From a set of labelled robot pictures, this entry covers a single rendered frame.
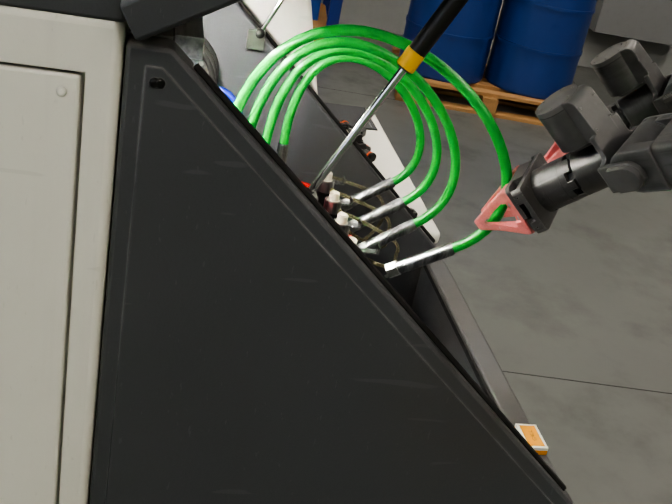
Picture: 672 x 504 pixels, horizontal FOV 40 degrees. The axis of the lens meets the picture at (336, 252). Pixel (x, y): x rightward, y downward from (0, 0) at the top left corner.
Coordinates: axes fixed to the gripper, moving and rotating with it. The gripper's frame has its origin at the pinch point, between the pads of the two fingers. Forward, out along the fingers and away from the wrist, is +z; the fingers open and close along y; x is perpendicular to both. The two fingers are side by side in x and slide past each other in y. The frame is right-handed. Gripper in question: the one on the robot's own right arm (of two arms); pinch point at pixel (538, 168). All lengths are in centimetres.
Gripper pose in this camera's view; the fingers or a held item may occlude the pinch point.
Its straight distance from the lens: 145.4
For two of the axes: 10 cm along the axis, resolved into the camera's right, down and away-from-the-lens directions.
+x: -1.0, 4.2, -9.0
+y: -5.8, -7.6, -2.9
